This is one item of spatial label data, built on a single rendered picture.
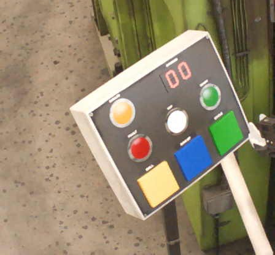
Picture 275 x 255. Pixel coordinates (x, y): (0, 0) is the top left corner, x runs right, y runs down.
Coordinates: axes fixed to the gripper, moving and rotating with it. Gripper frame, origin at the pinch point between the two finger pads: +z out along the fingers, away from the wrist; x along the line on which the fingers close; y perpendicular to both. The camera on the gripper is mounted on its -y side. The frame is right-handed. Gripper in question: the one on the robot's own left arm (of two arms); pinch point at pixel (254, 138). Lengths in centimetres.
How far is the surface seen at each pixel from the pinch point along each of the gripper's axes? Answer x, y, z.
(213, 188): -17, -38, 62
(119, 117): 22.6, 16.4, 10.3
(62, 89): -25, -19, 174
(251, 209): -8.8, -32.6, 27.6
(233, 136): -0.8, -1.6, 10.3
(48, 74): -26, -13, 184
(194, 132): 8.1, 4.5, 10.9
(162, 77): 10.2, 19.0, 10.4
